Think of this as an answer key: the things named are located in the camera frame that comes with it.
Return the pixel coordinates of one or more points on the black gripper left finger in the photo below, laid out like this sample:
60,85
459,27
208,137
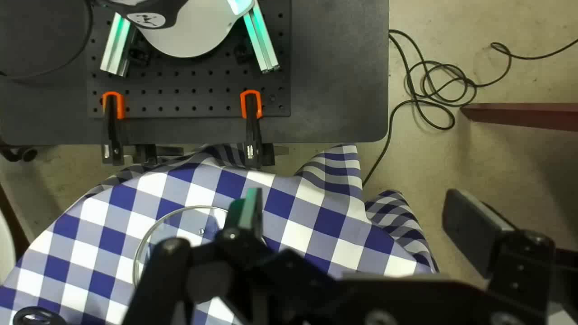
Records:
248,209

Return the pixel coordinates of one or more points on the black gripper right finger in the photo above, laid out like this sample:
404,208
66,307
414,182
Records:
476,231

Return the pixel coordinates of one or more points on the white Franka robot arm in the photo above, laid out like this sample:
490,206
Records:
187,29

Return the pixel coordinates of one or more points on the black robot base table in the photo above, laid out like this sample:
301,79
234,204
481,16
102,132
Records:
337,65

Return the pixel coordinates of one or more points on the blue white checkered tablecloth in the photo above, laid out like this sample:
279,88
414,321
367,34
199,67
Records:
301,209

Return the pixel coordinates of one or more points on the glass pot lid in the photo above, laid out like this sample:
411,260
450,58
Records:
158,235

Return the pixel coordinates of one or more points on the orange black bar clamp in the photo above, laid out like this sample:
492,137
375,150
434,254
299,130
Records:
252,110
113,110

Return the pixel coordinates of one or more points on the black perforated breadboard plate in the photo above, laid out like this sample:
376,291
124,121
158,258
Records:
192,90

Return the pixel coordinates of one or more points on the aluminium extrusion rail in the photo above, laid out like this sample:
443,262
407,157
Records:
116,45
261,38

